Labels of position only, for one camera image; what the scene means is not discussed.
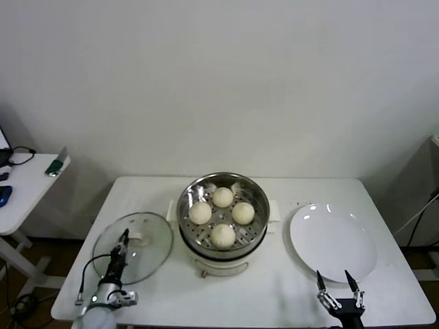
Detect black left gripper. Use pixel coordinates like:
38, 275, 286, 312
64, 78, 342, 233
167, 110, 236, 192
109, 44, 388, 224
102, 228, 130, 286

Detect white steamed baozi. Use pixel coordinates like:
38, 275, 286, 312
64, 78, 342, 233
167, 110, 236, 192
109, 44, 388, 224
188, 202, 213, 226
212, 186, 235, 208
232, 202, 256, 226
210, 223, 237, 250

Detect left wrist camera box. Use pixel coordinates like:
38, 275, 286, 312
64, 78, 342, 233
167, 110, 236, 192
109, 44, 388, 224
115, 289, 139, 306

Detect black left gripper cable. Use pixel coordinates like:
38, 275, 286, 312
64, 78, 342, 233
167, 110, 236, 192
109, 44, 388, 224
75, 253, 114, 308

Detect stainless steel steamer basket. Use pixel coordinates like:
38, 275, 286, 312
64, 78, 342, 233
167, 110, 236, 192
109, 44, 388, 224
176, 172, 270, 258

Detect blue computer mouse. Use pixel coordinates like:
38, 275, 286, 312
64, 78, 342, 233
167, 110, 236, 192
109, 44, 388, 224
0, 185, 14, 207

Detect black cable on desk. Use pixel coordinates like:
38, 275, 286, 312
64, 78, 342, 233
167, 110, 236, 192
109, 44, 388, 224
5, 146, 36, 168

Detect black wall cable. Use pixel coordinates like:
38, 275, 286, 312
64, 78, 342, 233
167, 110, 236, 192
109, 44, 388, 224
406, 186, 439, 247

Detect white side table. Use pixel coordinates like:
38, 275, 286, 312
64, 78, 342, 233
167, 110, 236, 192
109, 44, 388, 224
0, 152, 72, 292

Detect green handled metal scraper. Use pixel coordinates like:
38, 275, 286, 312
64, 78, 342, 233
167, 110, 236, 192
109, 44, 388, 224
45, 146, 71, 178

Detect white metal floor frame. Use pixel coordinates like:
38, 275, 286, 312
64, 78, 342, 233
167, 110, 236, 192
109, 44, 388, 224
411, 245, 439, 280

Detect large white plate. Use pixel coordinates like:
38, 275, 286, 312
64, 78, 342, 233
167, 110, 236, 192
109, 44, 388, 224
289, 202, 377, 284

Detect open laptop computer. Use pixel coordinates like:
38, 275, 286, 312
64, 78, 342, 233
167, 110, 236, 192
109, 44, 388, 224
0, 126, 12, 165

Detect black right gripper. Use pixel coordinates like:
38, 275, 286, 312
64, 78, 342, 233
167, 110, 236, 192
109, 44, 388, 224
317, 269, 366, 329

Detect round glass pot lid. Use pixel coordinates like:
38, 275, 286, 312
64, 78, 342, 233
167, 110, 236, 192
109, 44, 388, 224
91, 211, 174, 286

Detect white wall cable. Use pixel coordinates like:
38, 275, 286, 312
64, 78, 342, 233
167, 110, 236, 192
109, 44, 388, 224
393, 193, 439, 236

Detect coiled black floor cables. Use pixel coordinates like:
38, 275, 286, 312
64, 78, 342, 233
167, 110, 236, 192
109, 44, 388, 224
10, 293, 56, 318

